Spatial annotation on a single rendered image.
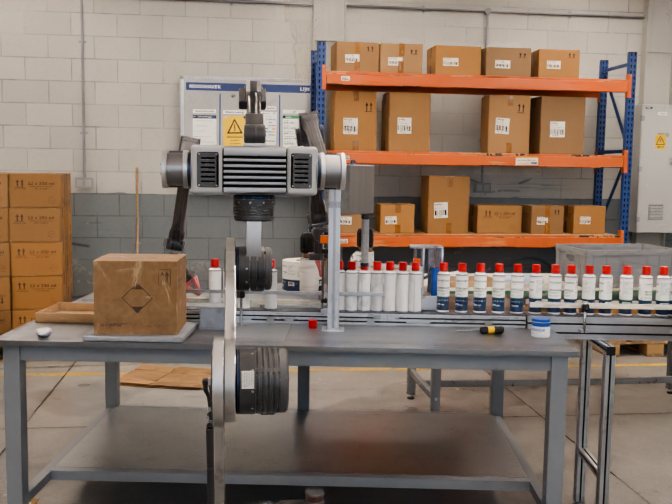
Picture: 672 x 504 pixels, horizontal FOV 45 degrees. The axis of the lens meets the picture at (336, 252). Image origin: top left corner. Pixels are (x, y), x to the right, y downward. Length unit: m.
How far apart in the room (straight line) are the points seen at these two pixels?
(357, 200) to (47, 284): 3.64
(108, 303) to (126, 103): 4.81
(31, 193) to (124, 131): 1.63
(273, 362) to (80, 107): 5.80
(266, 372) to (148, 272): 0.96
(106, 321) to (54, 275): 3.33
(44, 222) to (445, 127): 3.76
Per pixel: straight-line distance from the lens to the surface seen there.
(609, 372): 3.39
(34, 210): 6.35
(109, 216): 7.75
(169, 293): 3.01
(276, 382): 2.18
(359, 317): 3.32
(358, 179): 3.18
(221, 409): 2.17
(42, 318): 3.48
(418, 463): 3.60
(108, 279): 3.05
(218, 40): 7.74
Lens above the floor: 1.46
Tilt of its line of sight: 6 degrees down
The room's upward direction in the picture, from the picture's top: 1 degrees clockwise
